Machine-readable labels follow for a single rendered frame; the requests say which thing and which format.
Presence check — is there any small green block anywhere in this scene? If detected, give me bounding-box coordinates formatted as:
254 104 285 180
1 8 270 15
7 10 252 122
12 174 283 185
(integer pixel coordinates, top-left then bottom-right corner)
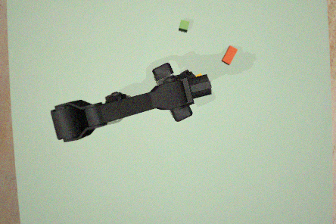
179 20 190 32

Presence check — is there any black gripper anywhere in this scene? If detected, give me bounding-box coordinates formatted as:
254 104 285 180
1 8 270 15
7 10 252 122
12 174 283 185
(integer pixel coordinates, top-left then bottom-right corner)
152 63 193 122

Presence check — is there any orange rectangular block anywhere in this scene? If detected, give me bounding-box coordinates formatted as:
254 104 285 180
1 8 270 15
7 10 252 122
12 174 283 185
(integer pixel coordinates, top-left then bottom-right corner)
222 46 237 65

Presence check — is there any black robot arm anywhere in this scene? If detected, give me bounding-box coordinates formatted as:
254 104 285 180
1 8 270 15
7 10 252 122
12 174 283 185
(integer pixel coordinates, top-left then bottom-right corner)
51 70 212 142

